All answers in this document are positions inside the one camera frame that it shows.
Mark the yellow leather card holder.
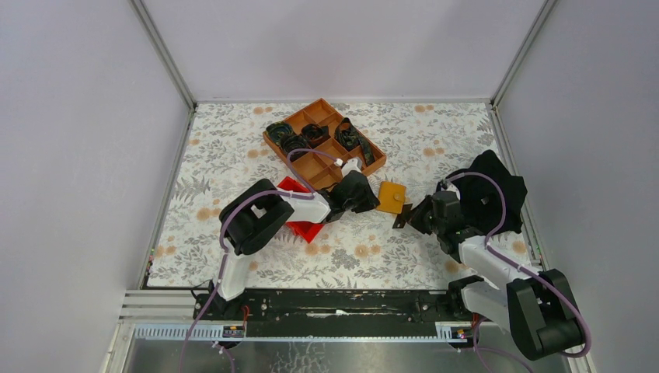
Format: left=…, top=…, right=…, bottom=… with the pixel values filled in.
left=375, top=181, right=406, bottom=214

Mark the dark brown credit card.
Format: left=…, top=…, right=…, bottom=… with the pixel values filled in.
left=392, top=204, right=413, bottom=229

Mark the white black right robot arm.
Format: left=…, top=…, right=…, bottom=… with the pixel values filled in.
left=403, top=190, right=591, bottom=361

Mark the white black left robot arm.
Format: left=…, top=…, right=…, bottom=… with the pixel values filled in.
left=211, top=170, right=380, bottom=319

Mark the black cloth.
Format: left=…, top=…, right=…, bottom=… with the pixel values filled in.
left=447, top=149, right=528, bottom=235

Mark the red plastic bin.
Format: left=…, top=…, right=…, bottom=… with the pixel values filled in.
left=277, top=176, right=325, bottom=243

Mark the brown compartment organizer tray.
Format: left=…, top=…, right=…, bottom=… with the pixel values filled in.
left=263, top=99, right=387, bottom=190

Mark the rolled dark belt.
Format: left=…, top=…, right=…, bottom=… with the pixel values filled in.
left=265, top=121, right=294, bottom=147
left=301, top=124, right=330, bottom=148
left=280, top=134, right=309, bottom=162

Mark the floral table mat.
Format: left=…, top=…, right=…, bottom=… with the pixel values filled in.
left=145, top=103, right=497, bottom=289

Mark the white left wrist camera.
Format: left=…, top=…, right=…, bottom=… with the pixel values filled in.
left=340, top=158, right=363, bottom=177

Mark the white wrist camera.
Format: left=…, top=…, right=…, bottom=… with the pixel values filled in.
left=438, top=180, right=460, bottom=196
left=340, top=158, right=363, bottom=177

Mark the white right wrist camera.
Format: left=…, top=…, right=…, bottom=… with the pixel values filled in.
left=438, top=180, right=460, bottom=196

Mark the loose dark strap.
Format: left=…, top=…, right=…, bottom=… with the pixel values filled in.
left=333, top=117, right=376, bottom=167

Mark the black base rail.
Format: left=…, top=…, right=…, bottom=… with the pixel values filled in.
left=192, top=288, right=478, bottom=340

